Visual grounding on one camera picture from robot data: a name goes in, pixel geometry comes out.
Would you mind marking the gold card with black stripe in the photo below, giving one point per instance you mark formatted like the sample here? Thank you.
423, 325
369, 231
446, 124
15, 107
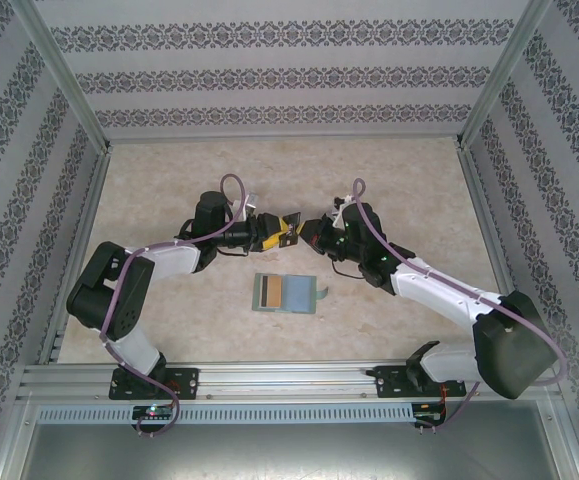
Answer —
275, 291

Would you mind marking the light blue card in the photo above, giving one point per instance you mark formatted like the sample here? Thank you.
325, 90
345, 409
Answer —
301, 293

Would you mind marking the green card holder wallet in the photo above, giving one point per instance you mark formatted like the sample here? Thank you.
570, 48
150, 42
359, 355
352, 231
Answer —
256, 310

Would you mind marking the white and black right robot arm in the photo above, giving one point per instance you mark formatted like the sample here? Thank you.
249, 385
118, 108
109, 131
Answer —
439, 295

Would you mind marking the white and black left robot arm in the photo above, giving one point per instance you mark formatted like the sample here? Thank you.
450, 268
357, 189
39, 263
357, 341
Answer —
169, 260

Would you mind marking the small circuit board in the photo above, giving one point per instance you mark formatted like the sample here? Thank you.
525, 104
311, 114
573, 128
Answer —
429, 414
154, 412

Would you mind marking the grey metal sheet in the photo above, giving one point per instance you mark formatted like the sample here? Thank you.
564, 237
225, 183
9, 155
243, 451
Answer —
289, 455

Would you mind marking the aluminium table side rail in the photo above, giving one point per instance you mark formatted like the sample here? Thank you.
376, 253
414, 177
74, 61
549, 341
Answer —
78, 230
494, 250

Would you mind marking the aluminium mounting rail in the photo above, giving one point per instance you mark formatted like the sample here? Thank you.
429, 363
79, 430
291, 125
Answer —
289, 380

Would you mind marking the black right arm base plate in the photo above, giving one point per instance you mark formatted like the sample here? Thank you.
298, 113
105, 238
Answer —
386, 382

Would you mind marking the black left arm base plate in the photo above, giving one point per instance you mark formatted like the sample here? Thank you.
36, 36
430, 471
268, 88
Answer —
189, 385

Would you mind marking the aluminium frame post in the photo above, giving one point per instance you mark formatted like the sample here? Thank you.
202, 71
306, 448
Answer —
499, 75
66, 75

